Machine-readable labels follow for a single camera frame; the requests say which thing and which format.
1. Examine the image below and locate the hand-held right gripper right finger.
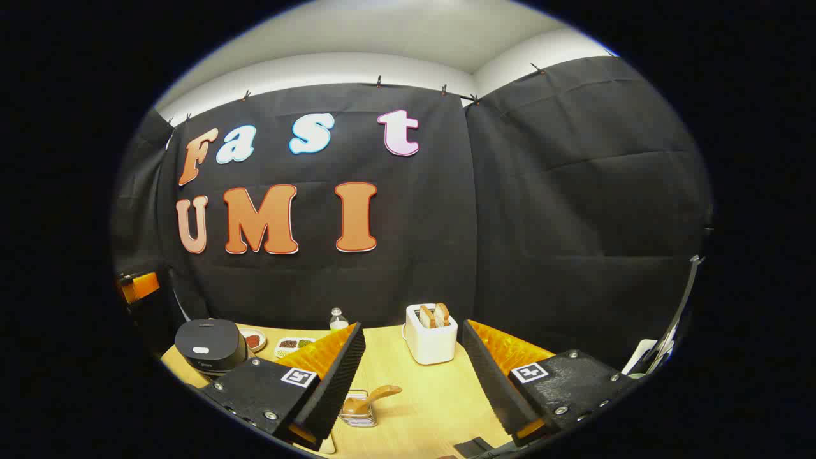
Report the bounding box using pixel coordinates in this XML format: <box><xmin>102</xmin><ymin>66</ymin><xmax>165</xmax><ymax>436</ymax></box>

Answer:
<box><xmin>462</xmin><ymin>319</ymin><xmax>638</xmax><ymax>447</ymax></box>

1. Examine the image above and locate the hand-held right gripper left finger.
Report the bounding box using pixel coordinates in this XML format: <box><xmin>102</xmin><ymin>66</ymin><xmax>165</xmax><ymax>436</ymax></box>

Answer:
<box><xmin>198</xmin><ymin>322</ymin><xmax>367</xmax><ymax>455</ymax></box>

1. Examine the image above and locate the wooden spoon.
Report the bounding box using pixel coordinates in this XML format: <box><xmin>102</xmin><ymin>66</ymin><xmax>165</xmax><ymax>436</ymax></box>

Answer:
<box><xmin>342</xmin><ymin>385</ymin><xmax>403</xmax><ymax>416</ymax></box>

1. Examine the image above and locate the black rice cooker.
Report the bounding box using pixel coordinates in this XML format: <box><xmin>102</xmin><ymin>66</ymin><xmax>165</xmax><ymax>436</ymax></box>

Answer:
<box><xmin>174</xmin><ymin>319</ymin><xmax>249</xmax><ymax>377</ymax></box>

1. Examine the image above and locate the white divided grain tray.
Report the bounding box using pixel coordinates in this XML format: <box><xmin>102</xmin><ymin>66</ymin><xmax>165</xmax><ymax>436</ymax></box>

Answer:
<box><xmin>274</xmin><ymin>337</ymin><xmax>317</xmax><ymax>359</ymax></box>

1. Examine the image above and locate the white toaster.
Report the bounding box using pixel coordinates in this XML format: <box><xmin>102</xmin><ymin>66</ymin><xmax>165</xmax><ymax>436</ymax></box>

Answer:
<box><xmin>402</xmin><ymin>303</ymin><xmax>458</xmax><ymax>365</ymax></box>

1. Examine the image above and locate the black backdrop cloth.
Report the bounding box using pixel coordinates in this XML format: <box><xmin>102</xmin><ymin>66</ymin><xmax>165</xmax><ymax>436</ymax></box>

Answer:
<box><xmin>110</xmin><ymin>56</ymin><xmax>713</xmax><ymax>377</ymax></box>

